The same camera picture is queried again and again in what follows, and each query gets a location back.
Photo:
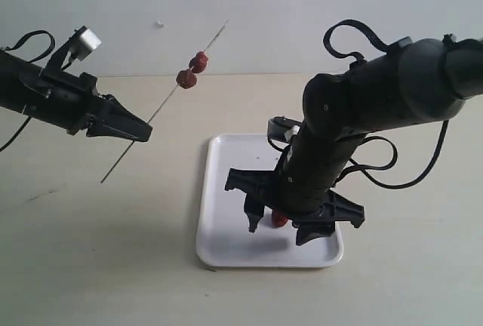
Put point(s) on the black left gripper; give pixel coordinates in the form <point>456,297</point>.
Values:
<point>74,104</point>

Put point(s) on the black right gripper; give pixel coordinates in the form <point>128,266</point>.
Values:
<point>306,199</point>

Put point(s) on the thin metal skewer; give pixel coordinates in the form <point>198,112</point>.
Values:
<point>174,89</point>

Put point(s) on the dark brown meatball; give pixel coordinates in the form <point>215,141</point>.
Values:
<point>186,79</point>

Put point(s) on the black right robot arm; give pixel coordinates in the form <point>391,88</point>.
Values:
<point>420,82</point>

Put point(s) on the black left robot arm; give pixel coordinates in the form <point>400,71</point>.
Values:
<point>19,85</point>

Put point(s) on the white rectangular plastic tray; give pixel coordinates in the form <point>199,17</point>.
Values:
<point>223,239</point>

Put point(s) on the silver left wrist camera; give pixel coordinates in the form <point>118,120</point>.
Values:
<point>82,44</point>

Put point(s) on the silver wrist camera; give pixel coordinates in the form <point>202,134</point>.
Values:
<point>282,129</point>
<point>82,44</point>

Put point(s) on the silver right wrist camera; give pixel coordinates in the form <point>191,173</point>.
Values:
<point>282,129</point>

